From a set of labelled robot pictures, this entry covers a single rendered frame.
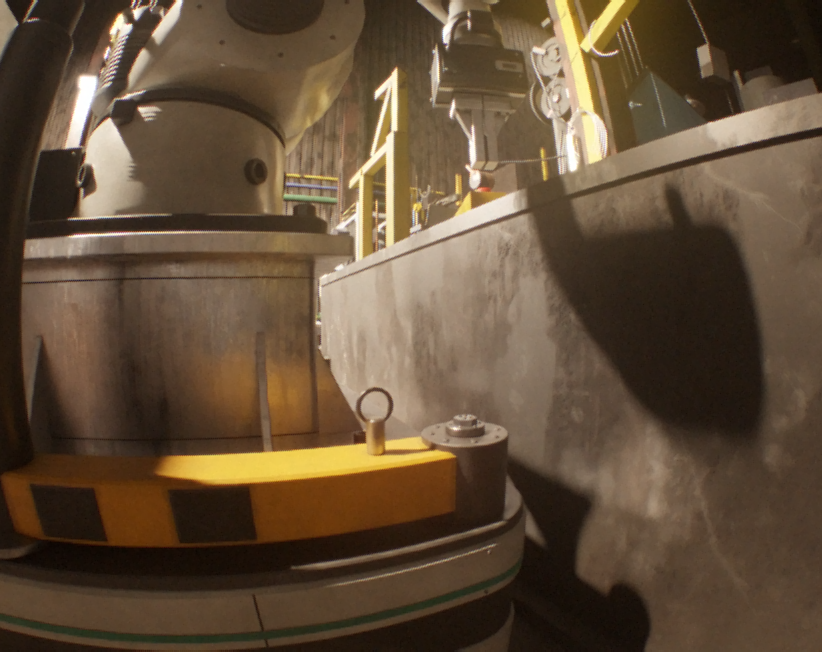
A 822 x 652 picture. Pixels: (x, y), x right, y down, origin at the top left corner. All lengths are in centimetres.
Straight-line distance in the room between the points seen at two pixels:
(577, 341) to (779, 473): 32
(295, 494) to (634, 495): 41
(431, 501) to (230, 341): 29
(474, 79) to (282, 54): 51
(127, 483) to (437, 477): 24
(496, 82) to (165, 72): 70
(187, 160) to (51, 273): 23
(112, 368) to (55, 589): 27
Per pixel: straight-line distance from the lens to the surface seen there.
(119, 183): 58
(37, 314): 56
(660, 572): 56
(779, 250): 44
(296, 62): 61
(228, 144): 59
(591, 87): 269
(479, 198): 79
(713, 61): 393
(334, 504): 30
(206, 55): 62
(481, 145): 93
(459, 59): 101
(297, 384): 48
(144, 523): 32
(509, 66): 103
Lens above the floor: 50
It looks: 1 degrees down
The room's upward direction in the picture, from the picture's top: 1 degrees counter-clockwise
